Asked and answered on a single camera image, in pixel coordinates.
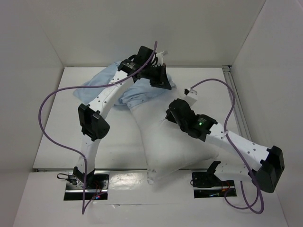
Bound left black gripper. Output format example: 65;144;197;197
143;63;171;90

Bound white pillow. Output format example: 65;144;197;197
127;88;219;184

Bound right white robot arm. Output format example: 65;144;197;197
166;99;285;193

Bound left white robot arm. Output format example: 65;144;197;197
73;46;172;189

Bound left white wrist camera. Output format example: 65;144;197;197
155;51;168;66

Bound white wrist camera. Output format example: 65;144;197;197
155;51;168;66
183;88;198;107

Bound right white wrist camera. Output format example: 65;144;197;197
183;88;198;107

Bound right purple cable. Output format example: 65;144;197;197
187;79;265;214

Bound purple cable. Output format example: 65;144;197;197
187;79;265;214
38;41;158;215

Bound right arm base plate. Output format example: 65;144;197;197
190;170;237;199

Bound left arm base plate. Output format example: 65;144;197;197
57;171;109;201

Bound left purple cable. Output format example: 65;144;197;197
38;41;158;215

